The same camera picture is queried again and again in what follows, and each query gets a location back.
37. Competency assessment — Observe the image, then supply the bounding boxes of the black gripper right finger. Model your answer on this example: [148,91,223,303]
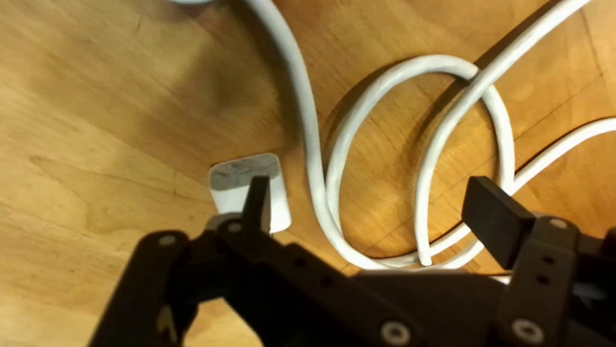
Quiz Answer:
[460,174,616,347]

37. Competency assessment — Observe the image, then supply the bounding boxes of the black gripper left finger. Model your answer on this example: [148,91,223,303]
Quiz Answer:
[88,174,427,347]

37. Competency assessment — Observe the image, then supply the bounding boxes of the white charger head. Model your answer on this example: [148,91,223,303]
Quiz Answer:
[206,150,294,235]

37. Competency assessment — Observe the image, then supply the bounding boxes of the white power cord with plug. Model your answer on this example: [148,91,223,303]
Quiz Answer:
[242,0,616,274]

